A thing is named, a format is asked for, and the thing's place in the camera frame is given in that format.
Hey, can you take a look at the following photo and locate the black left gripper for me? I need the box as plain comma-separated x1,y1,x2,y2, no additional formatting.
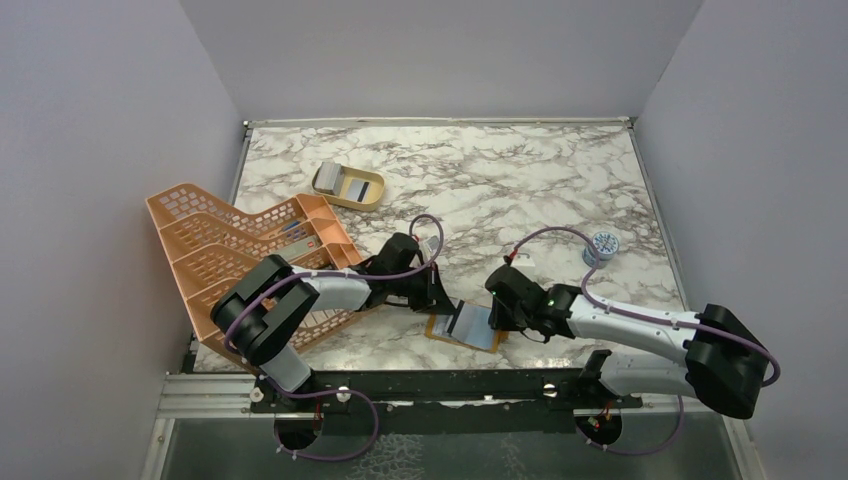
389,261,457,316

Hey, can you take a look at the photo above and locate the yellow leather card holder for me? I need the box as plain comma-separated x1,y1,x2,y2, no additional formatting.
425,301,509,353

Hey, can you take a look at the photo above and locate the white card with black stripe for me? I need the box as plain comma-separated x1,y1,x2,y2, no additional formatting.
447,302,495,350

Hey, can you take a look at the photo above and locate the stack of grey cards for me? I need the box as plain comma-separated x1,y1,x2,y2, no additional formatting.
312,161,344,196

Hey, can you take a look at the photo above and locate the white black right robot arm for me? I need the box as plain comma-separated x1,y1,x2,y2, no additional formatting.
485,265,769,419

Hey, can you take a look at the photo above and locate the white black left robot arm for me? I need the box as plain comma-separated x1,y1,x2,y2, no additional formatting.
210,233,455,411

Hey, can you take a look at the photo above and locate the loose striped card in tray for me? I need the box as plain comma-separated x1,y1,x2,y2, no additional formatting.
345,178,370,203

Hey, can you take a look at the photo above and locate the blue white small jar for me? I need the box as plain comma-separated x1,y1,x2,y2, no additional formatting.
582,231,620,269

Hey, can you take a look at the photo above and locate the beige oval plastic tray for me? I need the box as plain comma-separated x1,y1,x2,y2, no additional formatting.
311,161,386,212

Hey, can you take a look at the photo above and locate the grey deli box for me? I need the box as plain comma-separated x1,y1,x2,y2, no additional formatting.
270,235,321,265

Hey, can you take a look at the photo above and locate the pink plastic desk organizer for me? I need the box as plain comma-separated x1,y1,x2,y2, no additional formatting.
146,183,364,367

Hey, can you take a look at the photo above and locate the aluminium table frame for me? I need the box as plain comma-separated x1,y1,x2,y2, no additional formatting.
147,123,780,465

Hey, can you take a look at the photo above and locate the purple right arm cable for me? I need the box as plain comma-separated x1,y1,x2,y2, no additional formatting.
506,226,782,458

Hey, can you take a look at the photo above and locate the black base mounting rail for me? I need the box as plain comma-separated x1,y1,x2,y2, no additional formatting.
250,368,642,436

